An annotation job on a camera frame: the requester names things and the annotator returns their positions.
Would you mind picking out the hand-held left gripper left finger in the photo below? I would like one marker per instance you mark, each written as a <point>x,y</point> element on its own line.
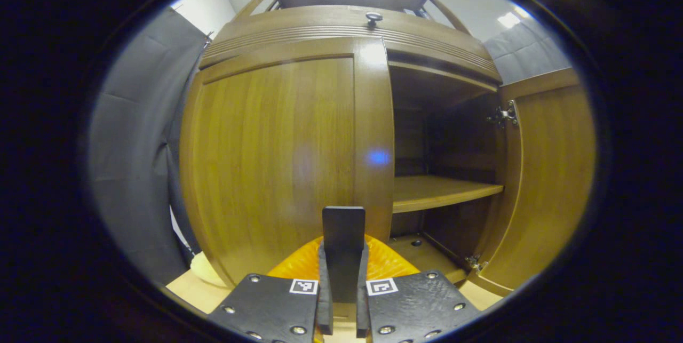
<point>324,300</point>

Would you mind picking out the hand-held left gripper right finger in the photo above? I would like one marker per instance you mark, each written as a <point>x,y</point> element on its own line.
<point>362,305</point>

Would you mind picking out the wooden double-door shoe cabinet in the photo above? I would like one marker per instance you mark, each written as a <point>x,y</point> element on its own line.
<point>443,191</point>

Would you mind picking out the wooden shoe cabinet door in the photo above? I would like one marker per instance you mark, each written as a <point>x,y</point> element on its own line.
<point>555,172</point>
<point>277,161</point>

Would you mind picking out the wooden cabinet drawer with knob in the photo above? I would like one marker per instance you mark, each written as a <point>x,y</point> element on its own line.
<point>299,20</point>

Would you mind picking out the cream plush cushion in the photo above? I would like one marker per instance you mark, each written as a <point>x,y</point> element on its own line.
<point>205,273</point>

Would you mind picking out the black backdrop cloth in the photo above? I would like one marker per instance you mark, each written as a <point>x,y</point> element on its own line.
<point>133,145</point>

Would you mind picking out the metal backdrop clip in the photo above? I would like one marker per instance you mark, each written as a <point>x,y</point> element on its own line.
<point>208,40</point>

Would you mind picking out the small ceiling light panel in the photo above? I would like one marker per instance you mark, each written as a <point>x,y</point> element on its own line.
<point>508,20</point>

